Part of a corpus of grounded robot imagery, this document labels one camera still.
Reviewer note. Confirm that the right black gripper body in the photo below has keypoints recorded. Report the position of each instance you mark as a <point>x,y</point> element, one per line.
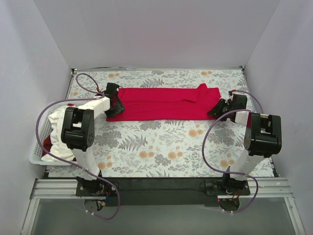
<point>220,109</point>

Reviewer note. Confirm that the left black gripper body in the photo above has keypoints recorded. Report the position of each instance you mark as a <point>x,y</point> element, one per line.
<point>115,107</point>

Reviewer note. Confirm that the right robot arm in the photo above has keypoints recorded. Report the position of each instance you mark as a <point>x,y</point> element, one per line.
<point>263,138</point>

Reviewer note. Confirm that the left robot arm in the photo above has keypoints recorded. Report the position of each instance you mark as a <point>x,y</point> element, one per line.
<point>78,130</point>

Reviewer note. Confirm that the floral patterned table mat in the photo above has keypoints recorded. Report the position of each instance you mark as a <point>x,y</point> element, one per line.
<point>172,148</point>

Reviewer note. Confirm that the white t shirt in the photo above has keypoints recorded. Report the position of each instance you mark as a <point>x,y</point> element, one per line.
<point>58,137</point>

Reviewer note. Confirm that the white plastic laundry basket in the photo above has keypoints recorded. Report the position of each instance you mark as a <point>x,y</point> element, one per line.
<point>44,131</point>

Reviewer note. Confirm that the dark red t shirt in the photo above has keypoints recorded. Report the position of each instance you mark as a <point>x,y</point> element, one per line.
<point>47,147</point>

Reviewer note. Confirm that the aluminium frame rail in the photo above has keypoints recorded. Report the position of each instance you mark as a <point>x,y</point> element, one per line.
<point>269,187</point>

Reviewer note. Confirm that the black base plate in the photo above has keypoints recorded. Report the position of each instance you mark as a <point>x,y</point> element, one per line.
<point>159,191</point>

